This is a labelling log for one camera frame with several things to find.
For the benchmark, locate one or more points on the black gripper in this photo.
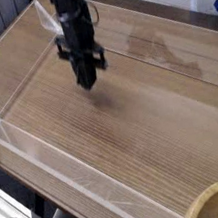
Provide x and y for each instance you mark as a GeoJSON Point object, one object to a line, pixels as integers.
{"type": "Point", "coordinates": [84, 61]}

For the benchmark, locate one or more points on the clear acrylic table barrier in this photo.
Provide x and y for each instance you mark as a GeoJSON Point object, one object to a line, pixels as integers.
{"type": "Point", "coordinates": [142, 143]}

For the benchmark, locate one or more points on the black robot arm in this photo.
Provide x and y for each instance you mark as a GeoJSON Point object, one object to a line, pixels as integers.
{"type": "Point", "coordinates": [77, 43]}

